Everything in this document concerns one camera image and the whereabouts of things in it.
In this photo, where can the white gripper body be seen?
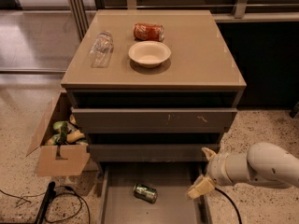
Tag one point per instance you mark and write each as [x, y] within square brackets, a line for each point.
[216, 169]

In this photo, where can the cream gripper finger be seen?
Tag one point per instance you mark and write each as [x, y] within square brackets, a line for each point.
[209, 153]
[201, 186]

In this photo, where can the green soda can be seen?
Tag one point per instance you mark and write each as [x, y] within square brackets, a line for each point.
[145, 193]

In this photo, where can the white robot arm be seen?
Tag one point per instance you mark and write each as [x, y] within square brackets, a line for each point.
[263, 165]

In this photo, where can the grey open bottom drawer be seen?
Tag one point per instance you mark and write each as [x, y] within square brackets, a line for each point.
[171, 180]

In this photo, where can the grey drawer cabinet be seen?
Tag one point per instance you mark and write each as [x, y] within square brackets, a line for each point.
[200, 73]

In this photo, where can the grey middle drawer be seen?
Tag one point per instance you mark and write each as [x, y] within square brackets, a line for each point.
[150, 153]

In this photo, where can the grey top drawer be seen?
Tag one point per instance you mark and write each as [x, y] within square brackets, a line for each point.
[155, 120]

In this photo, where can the red soda can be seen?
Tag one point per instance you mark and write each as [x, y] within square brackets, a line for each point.
[148, 32]

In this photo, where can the white paper bowl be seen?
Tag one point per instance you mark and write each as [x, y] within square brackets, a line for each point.
[149, 54]

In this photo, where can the beige item in box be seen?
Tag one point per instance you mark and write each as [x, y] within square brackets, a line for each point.
[74, 136]

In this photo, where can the green snack bag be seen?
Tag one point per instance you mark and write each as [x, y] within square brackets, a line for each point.
[62, 130]

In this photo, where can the black bar on floor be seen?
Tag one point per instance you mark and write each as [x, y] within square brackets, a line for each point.
[49, 195]

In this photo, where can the brown cardboard box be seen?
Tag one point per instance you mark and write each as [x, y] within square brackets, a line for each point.
[65, 160]

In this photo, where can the metal window frame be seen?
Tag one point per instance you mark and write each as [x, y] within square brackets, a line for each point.
[235, 17]

